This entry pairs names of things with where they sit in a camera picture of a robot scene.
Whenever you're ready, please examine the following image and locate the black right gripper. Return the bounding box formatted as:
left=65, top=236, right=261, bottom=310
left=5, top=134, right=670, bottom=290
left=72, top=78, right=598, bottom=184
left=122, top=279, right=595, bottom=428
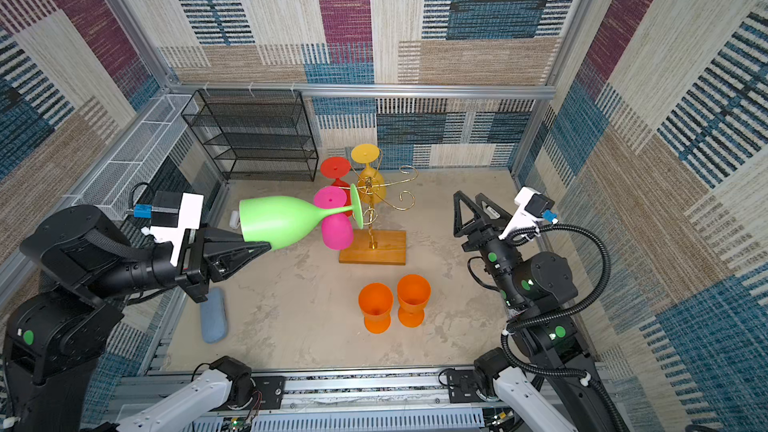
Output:
left=452, top=191, right=524, bottom=308

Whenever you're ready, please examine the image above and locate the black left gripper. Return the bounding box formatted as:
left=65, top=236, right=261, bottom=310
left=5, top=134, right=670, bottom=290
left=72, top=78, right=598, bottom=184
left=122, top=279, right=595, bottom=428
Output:
left=97, top=217, right=273, bottom=302

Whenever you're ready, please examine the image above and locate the green wine glass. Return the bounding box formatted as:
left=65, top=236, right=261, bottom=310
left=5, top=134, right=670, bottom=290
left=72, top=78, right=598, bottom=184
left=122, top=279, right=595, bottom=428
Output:
left=238, top=185, right=363, bottom=250

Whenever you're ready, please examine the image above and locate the large orange wine glass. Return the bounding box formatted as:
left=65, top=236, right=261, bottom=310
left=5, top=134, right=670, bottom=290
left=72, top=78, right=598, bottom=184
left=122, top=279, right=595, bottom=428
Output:
left=397, top=274, right=431, bottom=328

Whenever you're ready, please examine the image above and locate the pink wine glass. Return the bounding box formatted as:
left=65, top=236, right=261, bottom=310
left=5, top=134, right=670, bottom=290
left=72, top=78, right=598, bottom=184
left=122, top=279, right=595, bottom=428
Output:
left=313, top=186, right=354, bottom=251

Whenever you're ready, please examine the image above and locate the small orange wine glass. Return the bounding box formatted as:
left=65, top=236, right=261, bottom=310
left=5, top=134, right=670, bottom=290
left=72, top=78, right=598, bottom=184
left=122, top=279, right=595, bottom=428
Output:
left=358, top=283, right=394, bottom=334

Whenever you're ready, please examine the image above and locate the red wine glass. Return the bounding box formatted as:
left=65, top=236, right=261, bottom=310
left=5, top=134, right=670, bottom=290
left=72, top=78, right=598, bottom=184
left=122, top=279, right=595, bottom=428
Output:
left=320, top=156, right=352, bottom=191

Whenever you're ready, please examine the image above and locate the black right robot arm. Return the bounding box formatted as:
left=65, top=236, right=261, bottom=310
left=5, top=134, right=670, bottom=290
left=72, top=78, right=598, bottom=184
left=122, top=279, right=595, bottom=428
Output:
left=453, top=187, right=628, bottom=431

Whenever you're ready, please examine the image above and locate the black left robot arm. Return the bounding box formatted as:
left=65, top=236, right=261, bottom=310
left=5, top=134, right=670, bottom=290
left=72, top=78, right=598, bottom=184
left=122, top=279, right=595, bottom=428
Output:
left=2, top=204, right=271, bottom=431

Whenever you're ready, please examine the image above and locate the yellow wine glass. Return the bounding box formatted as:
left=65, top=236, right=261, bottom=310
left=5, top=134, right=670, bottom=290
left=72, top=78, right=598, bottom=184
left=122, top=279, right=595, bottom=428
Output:
left=350, top=144, right=386, bottom=206

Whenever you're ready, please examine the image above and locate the black mesh shelf rack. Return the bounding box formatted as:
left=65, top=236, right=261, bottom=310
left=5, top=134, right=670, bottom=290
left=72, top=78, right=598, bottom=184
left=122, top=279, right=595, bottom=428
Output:
left=181, top=89, right=319, bottom=181

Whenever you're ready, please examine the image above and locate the small white object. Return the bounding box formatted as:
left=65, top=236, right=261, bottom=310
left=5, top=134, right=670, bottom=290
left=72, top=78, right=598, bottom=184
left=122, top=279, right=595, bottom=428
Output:
left=229, top=210, right=240, bottom=229

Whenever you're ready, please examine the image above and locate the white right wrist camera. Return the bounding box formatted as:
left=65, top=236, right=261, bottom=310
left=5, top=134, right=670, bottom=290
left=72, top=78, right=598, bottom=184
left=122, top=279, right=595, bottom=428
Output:
left=498, top=187, right=559, bottom=240

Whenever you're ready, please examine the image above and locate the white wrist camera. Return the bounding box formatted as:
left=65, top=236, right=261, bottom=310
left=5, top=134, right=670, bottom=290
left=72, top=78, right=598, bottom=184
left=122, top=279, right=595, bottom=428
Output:
left=498, top=187, right=559, bottom=240
left=129, top=191, right=205, bottom=266

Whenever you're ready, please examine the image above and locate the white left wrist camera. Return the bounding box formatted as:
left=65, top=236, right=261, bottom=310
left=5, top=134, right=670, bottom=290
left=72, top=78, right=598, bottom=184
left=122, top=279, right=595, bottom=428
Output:
left=129, top=191, right=205, bottom=266

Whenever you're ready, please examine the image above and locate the gold wire wine glass rack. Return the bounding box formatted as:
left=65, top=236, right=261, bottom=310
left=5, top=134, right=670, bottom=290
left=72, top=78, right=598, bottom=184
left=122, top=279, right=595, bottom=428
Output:
left=339, top=146, right=419, bottom=266

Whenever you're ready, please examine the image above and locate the white wire basket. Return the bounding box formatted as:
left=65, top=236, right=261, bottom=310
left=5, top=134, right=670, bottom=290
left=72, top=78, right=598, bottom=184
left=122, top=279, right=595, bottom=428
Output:
left=71, top=94, right=191, bottom=221

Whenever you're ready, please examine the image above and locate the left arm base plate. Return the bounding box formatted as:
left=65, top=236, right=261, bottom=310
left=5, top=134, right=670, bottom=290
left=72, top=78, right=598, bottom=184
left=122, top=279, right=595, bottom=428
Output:
left=224, top=376, right=286, bottom=412

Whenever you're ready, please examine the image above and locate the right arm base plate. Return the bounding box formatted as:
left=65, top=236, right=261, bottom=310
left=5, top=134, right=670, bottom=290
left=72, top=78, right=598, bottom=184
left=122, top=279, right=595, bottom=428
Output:
left=441, top=368, right=498, bottom=403

